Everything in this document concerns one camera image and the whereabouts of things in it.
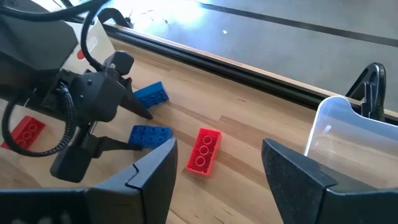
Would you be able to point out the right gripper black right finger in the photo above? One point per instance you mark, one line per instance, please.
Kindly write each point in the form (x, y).
(298, 193)

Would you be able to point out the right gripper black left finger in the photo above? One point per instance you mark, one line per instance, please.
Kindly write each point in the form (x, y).
(149, 193)

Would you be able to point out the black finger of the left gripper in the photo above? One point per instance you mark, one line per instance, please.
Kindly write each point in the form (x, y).
(71, 165)
(121, 63)

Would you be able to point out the red toy brick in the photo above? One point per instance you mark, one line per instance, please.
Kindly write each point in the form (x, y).
(26, 132)
(203, 152)
(81, 55)

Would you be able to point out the blue toy brick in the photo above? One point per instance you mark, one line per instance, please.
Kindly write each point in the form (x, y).
(152, 95)
(150, 136)

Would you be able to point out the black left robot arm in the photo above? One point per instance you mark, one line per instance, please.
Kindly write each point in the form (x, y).
(34, 46)

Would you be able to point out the opaque white plastic bin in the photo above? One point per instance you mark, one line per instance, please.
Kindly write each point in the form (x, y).
(99, 43)

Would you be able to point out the clear plastic bin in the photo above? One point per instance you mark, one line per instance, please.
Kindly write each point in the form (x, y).
(351, 140)

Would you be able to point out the black table edge bracket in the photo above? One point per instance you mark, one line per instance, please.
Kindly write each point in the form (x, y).
(112, 14)
(377, 90)

